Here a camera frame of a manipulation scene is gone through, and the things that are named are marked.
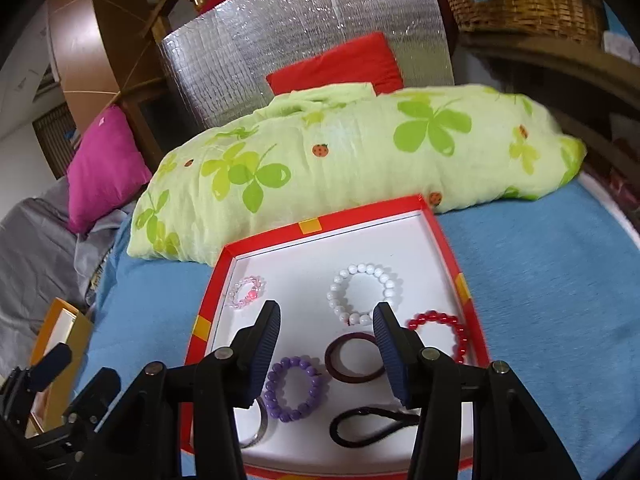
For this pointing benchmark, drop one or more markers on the red cushion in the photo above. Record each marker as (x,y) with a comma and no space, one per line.
(345,65)

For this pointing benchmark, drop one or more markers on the dark red bangle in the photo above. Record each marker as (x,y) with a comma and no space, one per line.
(330,360)

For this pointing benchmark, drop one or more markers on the grey cloth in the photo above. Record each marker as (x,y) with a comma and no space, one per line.
(40,260)

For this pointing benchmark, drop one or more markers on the blue blanket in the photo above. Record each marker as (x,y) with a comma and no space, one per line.
(540,285)

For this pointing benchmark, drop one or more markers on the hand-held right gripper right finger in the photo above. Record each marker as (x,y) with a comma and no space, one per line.
(387,355)

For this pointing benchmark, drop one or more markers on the magenta pillow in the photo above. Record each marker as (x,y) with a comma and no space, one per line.
(105,170)

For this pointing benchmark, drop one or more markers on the silver metal bangle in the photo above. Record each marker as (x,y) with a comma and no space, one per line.
(263,425)

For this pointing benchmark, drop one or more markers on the red cardboard box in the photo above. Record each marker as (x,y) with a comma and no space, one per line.
(300,270)

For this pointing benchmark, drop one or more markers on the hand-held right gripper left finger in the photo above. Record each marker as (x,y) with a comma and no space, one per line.
(265,355)

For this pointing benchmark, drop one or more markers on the wooden shelf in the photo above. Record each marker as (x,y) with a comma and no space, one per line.
(550,60)

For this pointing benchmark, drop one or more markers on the green clover print pillow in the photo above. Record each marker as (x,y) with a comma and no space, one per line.
(350,170)

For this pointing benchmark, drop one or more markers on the wooden headboard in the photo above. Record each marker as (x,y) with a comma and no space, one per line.
(85,35)

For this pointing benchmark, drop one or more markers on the silver foil insulation sheet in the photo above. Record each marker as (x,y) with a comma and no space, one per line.
(300,20)

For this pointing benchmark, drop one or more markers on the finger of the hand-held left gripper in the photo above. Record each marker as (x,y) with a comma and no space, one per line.
(97,392)
(50,366)

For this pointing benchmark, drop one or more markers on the orange cardboard box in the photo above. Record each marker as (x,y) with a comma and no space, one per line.
(75,330)

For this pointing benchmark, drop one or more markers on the wicker basket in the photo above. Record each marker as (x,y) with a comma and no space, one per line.
(540,0)

